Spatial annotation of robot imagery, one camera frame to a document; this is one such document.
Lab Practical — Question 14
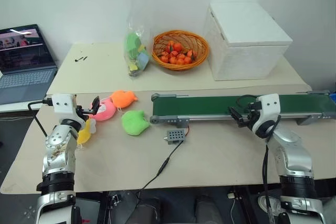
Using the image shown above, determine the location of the pink plush toy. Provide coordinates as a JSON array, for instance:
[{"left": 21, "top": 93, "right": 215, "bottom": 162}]
[{"left": 88, "top": 98, "right": 117, "bottom": 122}]

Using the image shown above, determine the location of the green conveyor belt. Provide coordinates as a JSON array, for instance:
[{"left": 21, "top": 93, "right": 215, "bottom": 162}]
[{"left": 150, "top": 90, "right": 336, "bottom": 128}]

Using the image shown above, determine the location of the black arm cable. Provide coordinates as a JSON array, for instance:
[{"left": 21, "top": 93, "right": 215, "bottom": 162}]
[
  {"left": 28, "top": 98, "right": 53, "bottom": 137},
  {"left": 236, "top": 94, "right": 280, "bottom": 224}
]

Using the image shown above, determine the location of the orange wicker basket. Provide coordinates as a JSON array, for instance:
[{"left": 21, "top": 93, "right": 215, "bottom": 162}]
[{"left": 152, "top": 30, "right": 210, "bottom": 71}]

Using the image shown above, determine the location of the white foam box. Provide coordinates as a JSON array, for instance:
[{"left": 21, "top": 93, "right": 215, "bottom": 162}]
[{"left": 202, "top": 2, "right": 293, "bottom": 81}]

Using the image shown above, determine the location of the black power cable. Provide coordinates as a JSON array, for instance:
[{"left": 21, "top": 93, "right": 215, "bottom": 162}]
[{"left": 135, "top": 140, "right": 184, "bottom": 201}]

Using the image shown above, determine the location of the white side desk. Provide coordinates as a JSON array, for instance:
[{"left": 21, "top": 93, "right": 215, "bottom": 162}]
[{"left": 0, "top": 100, "right": 46, "bottom": 114}]

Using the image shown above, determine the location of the green plush toy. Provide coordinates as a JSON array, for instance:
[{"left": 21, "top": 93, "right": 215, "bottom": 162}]
[{"left": 121, "top": 109, "right": 151, "bottom": 136}]

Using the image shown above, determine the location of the clear plastic bag of toys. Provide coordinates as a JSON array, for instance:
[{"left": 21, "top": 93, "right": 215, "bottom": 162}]
[{"left": 123, "top": 11, "right": 152, "bottom": 78}]

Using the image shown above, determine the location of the dark rounded shape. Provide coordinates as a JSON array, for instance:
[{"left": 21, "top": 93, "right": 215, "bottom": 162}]
[{"left": 193, "top": 194, "right": 219, "bottom": 224}]

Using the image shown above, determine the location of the thin white cable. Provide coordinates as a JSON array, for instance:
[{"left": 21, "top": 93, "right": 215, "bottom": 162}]
[{"left": 227, "top": 191, "right": 238, "bottom": 224}]

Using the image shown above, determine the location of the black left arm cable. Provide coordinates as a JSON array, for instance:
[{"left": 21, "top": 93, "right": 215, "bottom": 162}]
[{"left": 28, "top": 98, "right": 53, "bottom": 137}]

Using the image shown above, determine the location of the white shoe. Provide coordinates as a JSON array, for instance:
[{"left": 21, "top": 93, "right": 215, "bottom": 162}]
[{"left": 257, "top": 194, "right": 282, "bottom": 212}]

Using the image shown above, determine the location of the grey laptop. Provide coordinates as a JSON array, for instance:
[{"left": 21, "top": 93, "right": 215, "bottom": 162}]
[{"left": 0, "top": 24, "right": 59, "bottom": 105}]

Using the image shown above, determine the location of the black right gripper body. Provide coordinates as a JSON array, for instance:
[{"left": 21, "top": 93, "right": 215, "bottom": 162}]
[{"left": 241, "top": 102, "right": 260, "bottom": 128}]

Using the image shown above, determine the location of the grey control box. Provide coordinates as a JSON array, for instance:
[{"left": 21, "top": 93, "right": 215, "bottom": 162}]
[{"left": 164, "top": 130, "right": 185, "bottom": 145}]

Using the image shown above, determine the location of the yellow plush toy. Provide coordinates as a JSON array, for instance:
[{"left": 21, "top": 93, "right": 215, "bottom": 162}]
[{"left": 76, "top": 118, "right": 97, "bottom": 145}]

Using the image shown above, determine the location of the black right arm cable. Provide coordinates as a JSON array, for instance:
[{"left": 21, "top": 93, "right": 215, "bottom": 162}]
[{"left": 236, "top": 94, "right": 280, "bottom": 224}]

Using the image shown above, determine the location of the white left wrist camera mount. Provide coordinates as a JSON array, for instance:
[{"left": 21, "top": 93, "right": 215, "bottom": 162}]
[{"left": 51, "top": 93, "right": 87, "bottom": 128}]

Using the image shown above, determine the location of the orange plush toy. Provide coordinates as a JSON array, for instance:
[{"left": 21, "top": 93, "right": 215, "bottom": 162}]
[{"left": 109, "top": 90, "right": 139, "bottom": 109}]

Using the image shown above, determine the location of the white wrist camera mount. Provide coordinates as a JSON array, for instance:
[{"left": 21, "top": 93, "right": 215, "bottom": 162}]
[
  {"left": 51, "top": 93, "right": 87, "bottom": 128},
  {"left": 250, "top": 93, "right": 280, "bottom": 138}
]

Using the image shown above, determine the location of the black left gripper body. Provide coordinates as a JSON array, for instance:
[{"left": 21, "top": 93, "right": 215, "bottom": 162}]
[{"left": 75, "top": 104, "right": 93, "bottom": 117}]

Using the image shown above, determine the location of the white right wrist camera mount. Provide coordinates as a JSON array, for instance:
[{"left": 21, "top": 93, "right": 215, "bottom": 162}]
[{"left": 250, "top": 93, "right": 280, "bottom": 138}]

